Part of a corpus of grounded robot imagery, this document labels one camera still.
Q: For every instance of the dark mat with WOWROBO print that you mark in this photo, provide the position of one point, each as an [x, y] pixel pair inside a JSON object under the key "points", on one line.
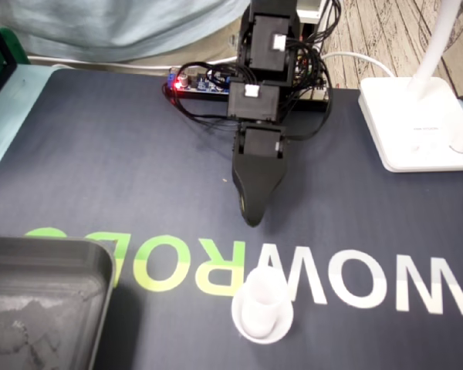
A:
{"points": [[100, 173]]}

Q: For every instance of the black frame stand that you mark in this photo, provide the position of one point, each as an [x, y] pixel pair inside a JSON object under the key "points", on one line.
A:
{"points": [[5, 73]]}

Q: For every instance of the white lamp neck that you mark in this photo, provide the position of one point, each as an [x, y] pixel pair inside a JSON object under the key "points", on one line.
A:
{"points": [[432, 50]]}

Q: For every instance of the black plastic tray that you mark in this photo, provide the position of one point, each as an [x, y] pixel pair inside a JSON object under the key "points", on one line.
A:
{"points": [[42, 308]]}

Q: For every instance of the blue circuit board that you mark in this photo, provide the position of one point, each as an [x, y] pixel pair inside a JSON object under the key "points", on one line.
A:
{"points": [[200, 85]]}

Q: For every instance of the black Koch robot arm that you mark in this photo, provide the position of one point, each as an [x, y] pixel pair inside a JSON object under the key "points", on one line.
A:
{"points": [[268, 42]]}

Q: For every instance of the white round plastic dish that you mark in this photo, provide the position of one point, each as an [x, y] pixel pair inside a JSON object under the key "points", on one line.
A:
{"points": [[266, 339]]}

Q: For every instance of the white shelf furniture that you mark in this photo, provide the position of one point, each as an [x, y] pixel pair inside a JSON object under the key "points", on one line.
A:
{"points": [[308, 13]]}

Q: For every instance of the white plastic tube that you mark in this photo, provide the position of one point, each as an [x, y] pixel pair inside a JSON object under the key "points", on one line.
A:
{"points": [[264, 304]]}

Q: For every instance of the black gripper servo housing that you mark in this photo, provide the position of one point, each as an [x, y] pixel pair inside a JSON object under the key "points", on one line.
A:
{"points": [[262, 142]]}

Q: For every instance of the person in light blue shirt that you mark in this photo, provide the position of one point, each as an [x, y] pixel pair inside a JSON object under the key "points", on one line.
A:
{"points": [[119, 27]]}

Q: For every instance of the servo driver board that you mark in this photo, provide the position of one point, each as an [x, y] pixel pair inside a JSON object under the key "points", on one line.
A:
{"points": [[320, 94]]}

